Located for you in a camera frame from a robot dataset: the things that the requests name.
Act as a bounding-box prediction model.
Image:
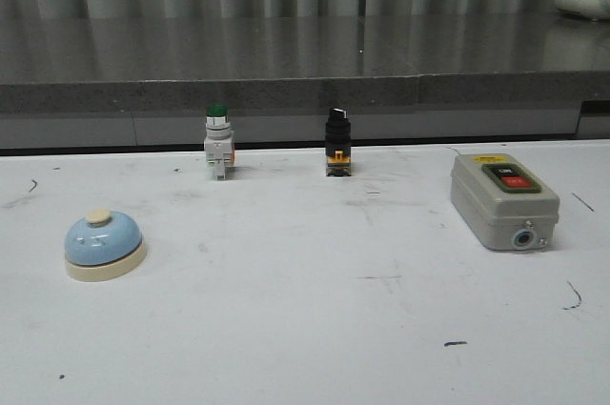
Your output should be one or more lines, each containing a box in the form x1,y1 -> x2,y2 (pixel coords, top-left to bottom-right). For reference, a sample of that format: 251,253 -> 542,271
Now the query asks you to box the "blue dome call bell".
64,209 -> 147,282

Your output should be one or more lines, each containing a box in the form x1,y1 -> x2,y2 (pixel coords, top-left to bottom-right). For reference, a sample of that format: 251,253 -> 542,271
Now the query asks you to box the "grey stone counter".
1,13 -> 609,153

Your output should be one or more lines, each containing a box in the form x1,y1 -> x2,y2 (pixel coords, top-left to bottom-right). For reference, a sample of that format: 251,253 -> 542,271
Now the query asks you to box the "black rotary selector switch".
325,108 -> 352,176

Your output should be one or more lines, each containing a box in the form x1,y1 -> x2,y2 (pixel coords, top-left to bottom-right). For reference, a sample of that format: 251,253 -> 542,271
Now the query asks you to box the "green pilot light switch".
204,104 -> 235,180

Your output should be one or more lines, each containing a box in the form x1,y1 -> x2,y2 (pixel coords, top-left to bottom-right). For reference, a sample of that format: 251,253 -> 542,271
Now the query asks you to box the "grey on-off switch box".
450,153 -> 560,251

